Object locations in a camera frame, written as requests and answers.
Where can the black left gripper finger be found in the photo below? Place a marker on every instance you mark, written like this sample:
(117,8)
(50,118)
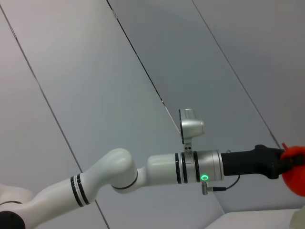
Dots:
(293,162)

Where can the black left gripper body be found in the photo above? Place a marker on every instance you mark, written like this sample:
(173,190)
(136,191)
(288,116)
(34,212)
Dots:
(250,163)

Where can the orange fruit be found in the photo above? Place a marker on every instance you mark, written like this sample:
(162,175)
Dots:
(296,181)

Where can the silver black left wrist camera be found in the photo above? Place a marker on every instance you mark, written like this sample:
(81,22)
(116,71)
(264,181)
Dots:
(191,124)

